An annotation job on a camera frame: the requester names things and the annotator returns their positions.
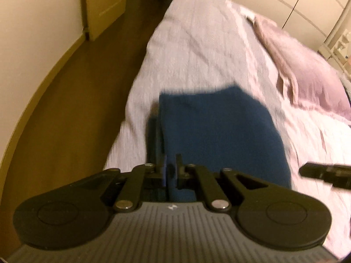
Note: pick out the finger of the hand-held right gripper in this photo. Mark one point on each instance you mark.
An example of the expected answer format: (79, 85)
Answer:
(326, 174)

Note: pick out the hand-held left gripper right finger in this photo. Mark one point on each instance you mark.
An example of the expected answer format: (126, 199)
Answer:
(179, 169)

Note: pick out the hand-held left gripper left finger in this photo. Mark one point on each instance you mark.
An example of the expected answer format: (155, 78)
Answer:
(164, 169)

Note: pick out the dark blue sweater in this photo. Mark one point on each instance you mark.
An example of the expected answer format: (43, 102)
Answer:
(219, 137)

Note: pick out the pink pillow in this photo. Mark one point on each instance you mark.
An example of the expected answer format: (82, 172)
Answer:
(304, 68)

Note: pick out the round glass side table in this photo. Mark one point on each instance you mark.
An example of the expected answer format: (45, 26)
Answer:
(338, 52)

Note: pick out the pink bedspread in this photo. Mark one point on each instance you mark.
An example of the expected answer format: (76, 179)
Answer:
(208, 49)

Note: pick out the cream room door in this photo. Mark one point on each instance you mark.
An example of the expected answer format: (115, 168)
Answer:
(105, 5)

